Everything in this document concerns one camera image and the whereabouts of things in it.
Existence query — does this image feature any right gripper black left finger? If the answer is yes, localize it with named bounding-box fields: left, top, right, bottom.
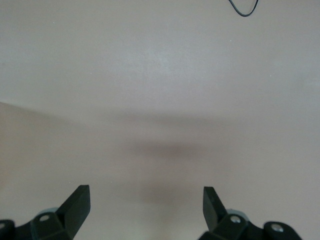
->
left=0, top=184, right=91, bottom=240

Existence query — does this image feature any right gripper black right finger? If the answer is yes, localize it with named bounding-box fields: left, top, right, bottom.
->
left=198, top=186, right=304, bottom=240

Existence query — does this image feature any thin black looped cable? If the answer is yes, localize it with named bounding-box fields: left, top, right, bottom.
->
left=228, top=0, right=259, bottom=18

